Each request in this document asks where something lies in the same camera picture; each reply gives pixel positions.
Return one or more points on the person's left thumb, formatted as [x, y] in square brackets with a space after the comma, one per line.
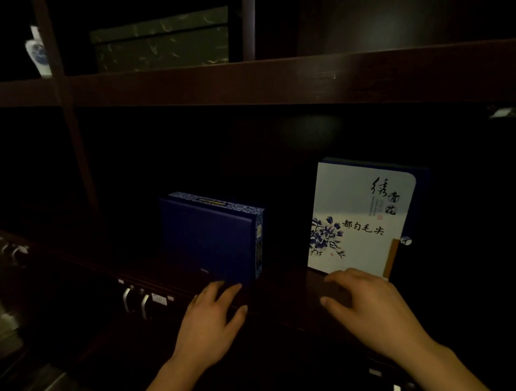
[238, 318]

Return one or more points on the white floral gift box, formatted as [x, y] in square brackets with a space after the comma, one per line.
[354, 221]

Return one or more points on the person's right hand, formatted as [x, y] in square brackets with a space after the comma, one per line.
[383, 318]

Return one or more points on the white label sticker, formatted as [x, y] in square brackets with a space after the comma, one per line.
[158, 299]

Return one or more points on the person's left forearm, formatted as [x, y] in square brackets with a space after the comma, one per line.
[177, 376]

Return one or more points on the blue and white porcelain vase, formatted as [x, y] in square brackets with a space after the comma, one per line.
[38, 52]

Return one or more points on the dark blue patterned-edge box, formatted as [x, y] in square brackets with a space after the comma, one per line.
[209, 237]

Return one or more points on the person's left middle finger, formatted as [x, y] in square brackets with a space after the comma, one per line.
[213, 293]

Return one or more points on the person's left hand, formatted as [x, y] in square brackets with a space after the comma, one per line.
[203, 330]

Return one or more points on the person's right thumb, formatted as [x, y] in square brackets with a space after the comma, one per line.
[332, 304]

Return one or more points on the dark wooden shelf unit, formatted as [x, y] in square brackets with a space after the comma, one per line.
[282, 80]

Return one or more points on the person's right forearm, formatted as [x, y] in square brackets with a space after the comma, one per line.
[439, 370]

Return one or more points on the green marbled box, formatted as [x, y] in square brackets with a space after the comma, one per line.
[161, 44]

